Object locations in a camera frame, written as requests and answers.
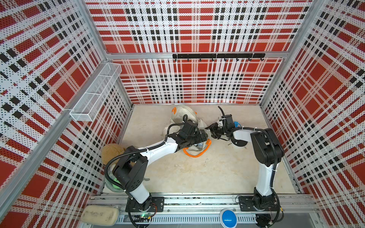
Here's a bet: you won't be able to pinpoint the white round clock black back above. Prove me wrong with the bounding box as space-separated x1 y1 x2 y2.
230 135 248 147

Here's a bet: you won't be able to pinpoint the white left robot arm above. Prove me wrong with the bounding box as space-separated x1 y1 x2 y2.
104 120 208 205

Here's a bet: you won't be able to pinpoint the beige sponge block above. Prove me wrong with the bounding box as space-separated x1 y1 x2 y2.
80 205 120 227

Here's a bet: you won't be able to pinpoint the blue round button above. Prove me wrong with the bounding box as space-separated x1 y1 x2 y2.
219 209 238 228

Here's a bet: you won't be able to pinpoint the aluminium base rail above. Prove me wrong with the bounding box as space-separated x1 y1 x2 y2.
82 193 323 228

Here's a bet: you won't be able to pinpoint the tan plush toy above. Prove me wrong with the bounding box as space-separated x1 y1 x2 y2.
101 143 125 165

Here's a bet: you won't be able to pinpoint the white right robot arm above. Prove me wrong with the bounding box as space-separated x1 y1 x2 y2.
205 115 284 211

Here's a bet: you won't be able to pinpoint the white wire mesh shelf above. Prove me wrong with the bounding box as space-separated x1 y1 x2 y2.
70 63 122 122

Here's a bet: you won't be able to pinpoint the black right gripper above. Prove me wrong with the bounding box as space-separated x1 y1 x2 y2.
203 123 226 140

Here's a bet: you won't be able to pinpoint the black wall hook rail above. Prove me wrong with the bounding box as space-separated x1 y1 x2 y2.
172 53 266 60

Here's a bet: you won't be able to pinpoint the beige canvas bag orange handles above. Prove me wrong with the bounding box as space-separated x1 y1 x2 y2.
163 105 212 158

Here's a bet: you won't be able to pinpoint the light blue square alarm clock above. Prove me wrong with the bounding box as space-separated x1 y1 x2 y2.
195 142 207 151

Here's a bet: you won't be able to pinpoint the grey green cloth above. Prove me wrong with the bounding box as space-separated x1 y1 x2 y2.
105 179 148 193

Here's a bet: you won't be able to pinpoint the green round tape roll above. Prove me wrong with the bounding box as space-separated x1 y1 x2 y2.
112 178 122 190

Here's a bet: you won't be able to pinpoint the bright blue round alarm clock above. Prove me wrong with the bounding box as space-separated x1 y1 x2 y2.
234 121 242 127

